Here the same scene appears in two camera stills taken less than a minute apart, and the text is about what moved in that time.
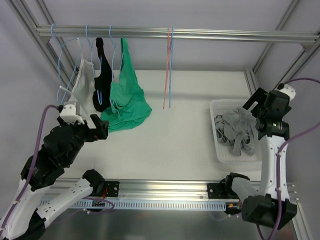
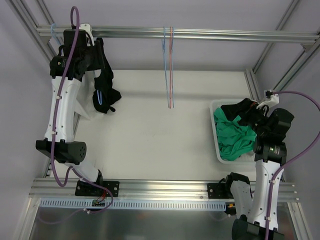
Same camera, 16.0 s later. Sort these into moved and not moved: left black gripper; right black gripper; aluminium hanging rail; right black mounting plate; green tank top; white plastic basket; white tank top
Moved: right black gripper; green tank top; left black gripper
Not moved: aluminium hanging rail; white tank top; right black mounting plate; white plastic basket
